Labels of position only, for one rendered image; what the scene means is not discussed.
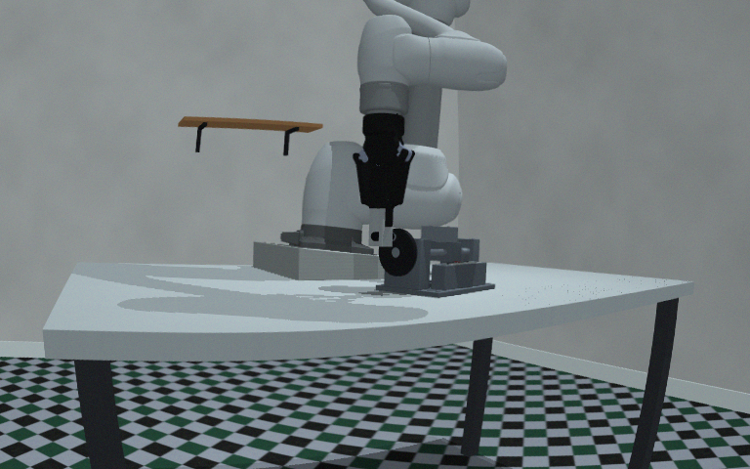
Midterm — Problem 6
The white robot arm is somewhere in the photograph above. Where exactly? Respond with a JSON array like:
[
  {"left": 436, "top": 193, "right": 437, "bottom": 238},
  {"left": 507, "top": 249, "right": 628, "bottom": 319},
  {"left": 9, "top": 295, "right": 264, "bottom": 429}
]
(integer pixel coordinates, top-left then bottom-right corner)
[{"left": 279, "top": 0, "right": 507, "bottom": 255}]

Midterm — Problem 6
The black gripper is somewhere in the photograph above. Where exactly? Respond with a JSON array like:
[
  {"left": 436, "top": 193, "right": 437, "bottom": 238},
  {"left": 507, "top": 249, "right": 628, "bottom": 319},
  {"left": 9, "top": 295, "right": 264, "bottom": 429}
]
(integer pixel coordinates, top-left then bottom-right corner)
[{"left": 353, "top": 113, "right": 415, "bottom": 247}]

